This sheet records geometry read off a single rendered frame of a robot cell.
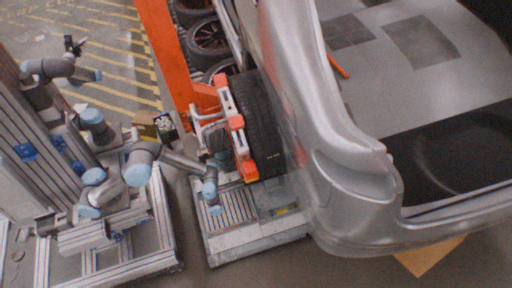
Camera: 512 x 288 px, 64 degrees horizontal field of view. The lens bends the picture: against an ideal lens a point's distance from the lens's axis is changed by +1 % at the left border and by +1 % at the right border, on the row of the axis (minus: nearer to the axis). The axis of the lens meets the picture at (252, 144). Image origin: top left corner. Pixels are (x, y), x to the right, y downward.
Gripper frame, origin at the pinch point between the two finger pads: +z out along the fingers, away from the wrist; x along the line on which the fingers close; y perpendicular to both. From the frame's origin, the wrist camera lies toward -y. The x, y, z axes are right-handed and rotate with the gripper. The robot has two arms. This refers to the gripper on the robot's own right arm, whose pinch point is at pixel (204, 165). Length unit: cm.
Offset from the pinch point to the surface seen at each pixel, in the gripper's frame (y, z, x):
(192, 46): -33, 167, -16
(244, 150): 13.8, -9.6, -24.2
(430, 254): -82, -63, -124
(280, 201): -60, -2, -41
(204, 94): -2, 62, -13
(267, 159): 7.2, -15.7, -35.0
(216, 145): 17.1, -3.0, -10.3
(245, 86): 35, 16, -35
